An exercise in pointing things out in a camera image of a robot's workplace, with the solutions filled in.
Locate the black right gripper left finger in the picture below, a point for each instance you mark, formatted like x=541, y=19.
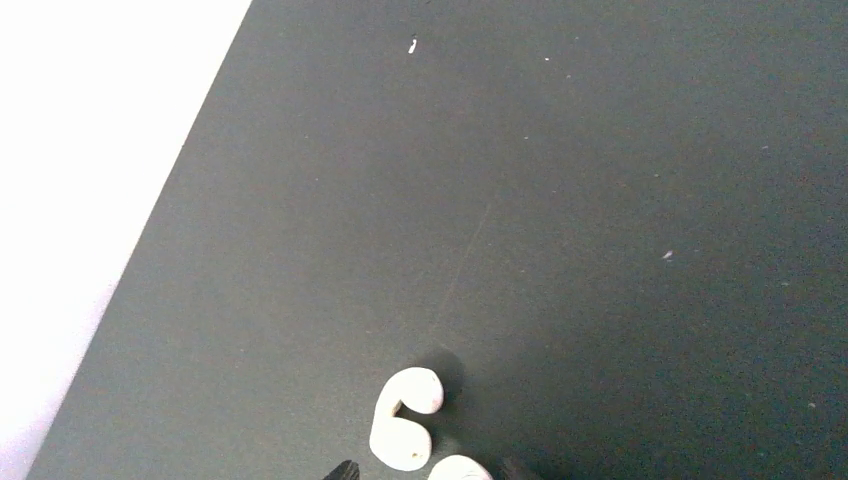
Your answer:
x=346, y=470

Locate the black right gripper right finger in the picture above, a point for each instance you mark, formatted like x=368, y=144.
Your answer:
x=511, y=468

